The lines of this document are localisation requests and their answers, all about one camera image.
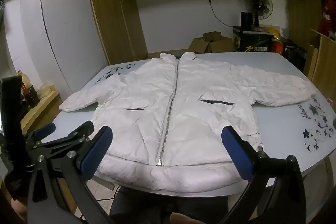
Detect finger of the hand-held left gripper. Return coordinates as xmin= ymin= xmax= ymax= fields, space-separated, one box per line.
xmin=34 ymin=121 xmax=95 ymax=159
xmin=24 ymin=123 xmax=56 ymax=146

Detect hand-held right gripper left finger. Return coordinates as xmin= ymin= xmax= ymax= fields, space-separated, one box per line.
xmin=26 ymin=125 xmax=114 ymax=224

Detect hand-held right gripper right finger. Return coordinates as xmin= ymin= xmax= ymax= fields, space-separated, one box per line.
xmin=220 ymin=125 xmax=307 ymax=224

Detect white puffer jacket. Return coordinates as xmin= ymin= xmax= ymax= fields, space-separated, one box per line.
xmin=58 ymin=52 xmax=317 ymax=194

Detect dark jar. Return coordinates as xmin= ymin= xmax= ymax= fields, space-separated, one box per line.
xmin=26 ymin=85 xmax=40 ymax=109

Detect clear glass jar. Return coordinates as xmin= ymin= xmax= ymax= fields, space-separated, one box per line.
xmin=39 ymin=81 xmax=56 ymax=97

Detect amber oil bottle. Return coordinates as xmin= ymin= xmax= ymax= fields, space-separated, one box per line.
xmin=17 ymin=70 xmax=31 ymax=96

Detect person's dark trousers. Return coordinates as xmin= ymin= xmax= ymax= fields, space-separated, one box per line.
xmin=109 ymin=184 xmax=228 ymax=224

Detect open cardboard box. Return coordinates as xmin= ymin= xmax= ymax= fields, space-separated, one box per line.
xmin=203 ymin=31 xmax=235 ymax=53

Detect black box with yellow print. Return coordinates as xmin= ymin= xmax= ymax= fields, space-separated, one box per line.
xmin=233 ymin=26 xmax=274 ymax=53

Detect small cardboard box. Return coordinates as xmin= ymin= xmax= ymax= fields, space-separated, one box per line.
xmin=188 ymin=37 xmax=213 ymax=55

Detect orange box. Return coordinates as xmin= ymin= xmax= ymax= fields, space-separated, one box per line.
xmin=271 ymin=41 xmax=286 ymax=54

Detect black bag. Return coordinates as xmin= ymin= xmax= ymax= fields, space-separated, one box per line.
xmin=285 ymin=38 xmax=307 ymax=73

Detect yellow helmet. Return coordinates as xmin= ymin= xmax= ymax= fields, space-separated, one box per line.
xmin=265 ymin=27 xmax=282 ymax=42

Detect wooden side cabinet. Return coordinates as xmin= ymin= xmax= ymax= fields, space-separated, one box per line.
xmin=308 ymin=28 xmax=336 ymax=92

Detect black tower speaker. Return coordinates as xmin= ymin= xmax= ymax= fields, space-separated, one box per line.
xmin=241 ymin=11 xmax=254 ymax=29

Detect black standing fan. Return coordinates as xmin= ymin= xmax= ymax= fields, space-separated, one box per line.
xmin=244 ymin=0 xmax=274 ymax=28

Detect red decoration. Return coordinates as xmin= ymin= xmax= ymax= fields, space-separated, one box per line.
xmin=318 ymin=0 xmax=336 ymax=36

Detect black floor cable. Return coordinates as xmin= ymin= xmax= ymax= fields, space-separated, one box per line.
xmin=94 ymin=186 xmax=122 ymax=201

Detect black wall cable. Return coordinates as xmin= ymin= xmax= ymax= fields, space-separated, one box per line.
xmin=210 ymin=0 xmax=236 ymax=28

